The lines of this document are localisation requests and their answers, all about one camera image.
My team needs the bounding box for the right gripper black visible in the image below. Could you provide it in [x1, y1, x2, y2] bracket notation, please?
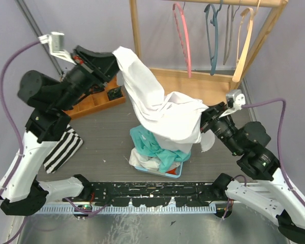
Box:
[185, 100, 241, 154]

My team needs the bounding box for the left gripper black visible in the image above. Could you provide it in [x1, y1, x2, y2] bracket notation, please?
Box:
[55, 44, 131, 111]

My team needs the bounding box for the beige wooden hanger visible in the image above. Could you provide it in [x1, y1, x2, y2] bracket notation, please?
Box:
[232, 1, 261, 83]

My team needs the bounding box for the grey blue hanger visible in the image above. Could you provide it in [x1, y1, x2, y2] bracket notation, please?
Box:
[203, 0, 224, 76]

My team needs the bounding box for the orange t shirt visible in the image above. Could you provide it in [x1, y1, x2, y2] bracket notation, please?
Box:
[166, 168, 177, 175]

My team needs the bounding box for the teal t shirt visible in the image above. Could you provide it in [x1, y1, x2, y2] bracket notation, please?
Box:
[130, 125, 191, 162]

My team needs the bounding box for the white t shirt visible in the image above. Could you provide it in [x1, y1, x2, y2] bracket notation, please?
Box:
[129, 148, 184, 173]

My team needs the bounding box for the pink hanger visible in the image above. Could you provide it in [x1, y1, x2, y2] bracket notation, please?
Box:
[172, 2, 192, 78]

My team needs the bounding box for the grey metal hanger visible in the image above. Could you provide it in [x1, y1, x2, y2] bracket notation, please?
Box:
[223, 1, 241, 65]

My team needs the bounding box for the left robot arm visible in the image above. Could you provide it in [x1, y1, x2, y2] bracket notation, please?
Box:
[0, 46, 119, 216]

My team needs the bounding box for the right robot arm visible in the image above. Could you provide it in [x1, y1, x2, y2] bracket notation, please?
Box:
[200, 102, 305, 243]

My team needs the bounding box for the wooden clothes rack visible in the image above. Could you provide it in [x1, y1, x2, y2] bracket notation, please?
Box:
[129, 0, 288, 107]

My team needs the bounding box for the wooden compartment tray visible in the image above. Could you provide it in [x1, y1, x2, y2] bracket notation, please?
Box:
[65, 77, 126, 119]

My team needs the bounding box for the dark rolled sock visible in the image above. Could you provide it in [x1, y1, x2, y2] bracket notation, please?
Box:
[107, 86, 123, 101]

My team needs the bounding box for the light blue plastic basket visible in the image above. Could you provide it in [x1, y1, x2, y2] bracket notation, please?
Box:
[129, 148, 184, 178]

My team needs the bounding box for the black white striped cloth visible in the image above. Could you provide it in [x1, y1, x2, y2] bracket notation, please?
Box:
[43, 125, 83, 174]

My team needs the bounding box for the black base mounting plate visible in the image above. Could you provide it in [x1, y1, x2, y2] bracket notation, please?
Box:
[62, 180, 244, 207]

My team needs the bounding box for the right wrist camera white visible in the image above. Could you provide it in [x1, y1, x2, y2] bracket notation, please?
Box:
[220, 89, 246, 118]

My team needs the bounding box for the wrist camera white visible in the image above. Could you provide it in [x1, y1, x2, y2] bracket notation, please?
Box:
[220, 89, 246, 118]
[38, 32, 76, 65]

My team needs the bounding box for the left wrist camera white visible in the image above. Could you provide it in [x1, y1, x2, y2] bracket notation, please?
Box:
[38, 32, 76, 65]

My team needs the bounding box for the aluminium frame rail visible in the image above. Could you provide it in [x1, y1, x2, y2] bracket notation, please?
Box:
[15, 181, 292, 215]

